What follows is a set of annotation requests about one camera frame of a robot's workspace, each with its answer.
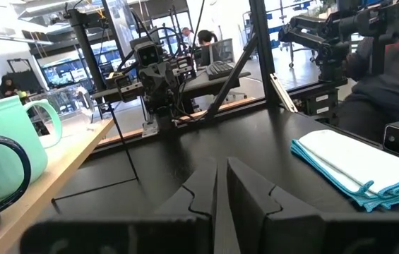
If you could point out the teal plastic mug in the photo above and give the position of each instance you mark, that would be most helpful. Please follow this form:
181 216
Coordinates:
1 141

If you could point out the dark blue enamel mug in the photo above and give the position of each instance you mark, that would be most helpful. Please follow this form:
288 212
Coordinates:
26 169

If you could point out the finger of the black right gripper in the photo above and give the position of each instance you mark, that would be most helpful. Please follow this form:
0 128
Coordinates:
165 100
155 100

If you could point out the wooden shelf board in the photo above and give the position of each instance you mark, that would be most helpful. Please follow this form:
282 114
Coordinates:
68 155

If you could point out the black desk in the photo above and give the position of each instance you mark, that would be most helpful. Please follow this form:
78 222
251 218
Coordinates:
202 84

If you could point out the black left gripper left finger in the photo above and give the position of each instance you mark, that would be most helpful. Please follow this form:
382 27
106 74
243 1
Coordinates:
181 233

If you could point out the black frame post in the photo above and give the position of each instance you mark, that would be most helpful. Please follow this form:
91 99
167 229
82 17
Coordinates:
262 53

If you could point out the black control box white labels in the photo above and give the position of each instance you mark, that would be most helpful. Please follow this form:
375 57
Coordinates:
321 104

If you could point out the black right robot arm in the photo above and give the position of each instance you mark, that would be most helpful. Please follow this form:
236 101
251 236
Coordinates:
164 114

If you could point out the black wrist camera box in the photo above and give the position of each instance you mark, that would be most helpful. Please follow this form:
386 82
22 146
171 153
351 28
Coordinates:
148 54

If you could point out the black keyboard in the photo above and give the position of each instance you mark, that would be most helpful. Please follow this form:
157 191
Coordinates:
220 70

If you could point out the wooden table side board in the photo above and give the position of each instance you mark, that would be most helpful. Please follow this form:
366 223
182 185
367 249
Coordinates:
125 135

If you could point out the folded teal cloth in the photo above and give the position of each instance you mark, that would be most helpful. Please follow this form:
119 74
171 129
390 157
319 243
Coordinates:
361 166

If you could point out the black pillar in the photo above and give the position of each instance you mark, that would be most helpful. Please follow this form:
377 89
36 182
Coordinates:
86 49

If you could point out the white flat bar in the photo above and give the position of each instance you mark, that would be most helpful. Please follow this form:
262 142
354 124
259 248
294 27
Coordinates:
284 93

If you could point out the black frame brace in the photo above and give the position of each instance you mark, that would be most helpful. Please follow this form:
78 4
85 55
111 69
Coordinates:
231 77

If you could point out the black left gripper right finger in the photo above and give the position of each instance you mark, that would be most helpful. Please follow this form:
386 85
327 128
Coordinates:
277 233

